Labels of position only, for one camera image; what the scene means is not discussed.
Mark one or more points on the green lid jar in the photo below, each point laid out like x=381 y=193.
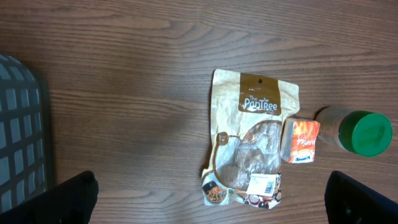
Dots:
x=361 y=132

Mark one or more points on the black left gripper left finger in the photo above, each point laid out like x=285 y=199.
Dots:
x=72 y=201

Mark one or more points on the brown clear snack bag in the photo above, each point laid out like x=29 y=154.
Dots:
x=247 y=114

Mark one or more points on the grey plastic mesh basket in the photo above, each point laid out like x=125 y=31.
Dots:
x=23 y=174

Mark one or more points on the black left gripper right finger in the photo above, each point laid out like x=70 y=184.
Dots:
x=349 y=201

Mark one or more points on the orange white small box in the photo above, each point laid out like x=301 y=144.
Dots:
x=298 y=140

